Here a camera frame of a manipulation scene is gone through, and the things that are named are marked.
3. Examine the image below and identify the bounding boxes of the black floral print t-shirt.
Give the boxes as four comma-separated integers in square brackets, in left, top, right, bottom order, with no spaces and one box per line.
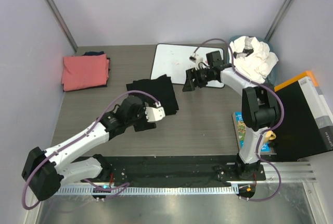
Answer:
[126,74,179,132]

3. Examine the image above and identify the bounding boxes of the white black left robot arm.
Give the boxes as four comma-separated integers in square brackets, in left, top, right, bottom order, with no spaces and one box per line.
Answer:
[22,95,165,201]

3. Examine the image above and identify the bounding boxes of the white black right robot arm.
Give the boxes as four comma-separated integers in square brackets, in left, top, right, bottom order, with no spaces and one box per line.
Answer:
[183,51,280,180]

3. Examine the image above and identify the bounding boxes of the white crumpled t-shirts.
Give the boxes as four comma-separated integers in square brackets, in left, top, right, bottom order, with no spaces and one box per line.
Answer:
[227,35,279,84]

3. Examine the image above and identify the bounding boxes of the white tray board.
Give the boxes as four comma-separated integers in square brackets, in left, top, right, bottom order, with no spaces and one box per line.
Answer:
[150,44,224,88]

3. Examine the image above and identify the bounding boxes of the folded coral pink t-shirt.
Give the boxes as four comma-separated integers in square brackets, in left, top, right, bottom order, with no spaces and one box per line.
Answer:
[61,54,110,92]

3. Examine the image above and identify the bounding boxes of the blue picture book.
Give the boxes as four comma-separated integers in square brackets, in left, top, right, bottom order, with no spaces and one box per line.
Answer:
[232,111,273,154]

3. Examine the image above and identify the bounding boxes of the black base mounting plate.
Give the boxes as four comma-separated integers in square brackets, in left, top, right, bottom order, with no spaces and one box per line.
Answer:
[78,155,266,183]

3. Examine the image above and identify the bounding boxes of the folded dark navy t-shirt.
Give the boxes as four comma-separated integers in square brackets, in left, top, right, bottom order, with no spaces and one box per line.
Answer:
[83,51,110,60]

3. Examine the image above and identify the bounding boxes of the teal laundry basket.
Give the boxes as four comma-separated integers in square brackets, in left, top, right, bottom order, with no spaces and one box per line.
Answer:
[227,35,277,86]

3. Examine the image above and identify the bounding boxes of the yellow mug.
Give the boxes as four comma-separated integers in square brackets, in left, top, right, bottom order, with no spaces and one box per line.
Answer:
[264,131,276,142]

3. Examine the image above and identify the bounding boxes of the black orange box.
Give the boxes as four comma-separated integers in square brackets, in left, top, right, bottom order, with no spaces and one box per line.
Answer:
[273,71,332,161]

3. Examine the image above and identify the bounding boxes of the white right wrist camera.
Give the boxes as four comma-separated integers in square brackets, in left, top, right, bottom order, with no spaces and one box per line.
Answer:
[189,53,203,70]

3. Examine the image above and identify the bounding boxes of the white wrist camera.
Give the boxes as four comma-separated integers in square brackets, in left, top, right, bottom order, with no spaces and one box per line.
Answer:
[145,102,166,122]
[189,53,203,70]

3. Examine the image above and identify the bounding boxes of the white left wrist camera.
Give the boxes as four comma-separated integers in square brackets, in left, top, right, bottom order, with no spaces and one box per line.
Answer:
[145,102,166,122]

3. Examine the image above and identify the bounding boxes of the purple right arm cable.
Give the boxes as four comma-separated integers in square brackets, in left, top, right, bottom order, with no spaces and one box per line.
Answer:
[191,38,286,202]

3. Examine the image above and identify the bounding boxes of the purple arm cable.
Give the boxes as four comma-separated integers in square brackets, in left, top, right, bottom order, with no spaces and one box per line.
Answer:
[22,90,161,211]
[191,38,286,202]

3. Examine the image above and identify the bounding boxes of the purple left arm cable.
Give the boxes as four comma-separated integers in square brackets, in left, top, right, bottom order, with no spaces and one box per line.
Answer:
[22,90,161,211]

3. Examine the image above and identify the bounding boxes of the aluminium rail frame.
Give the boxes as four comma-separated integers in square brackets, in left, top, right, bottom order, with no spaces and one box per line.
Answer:
[38,164,317,201]

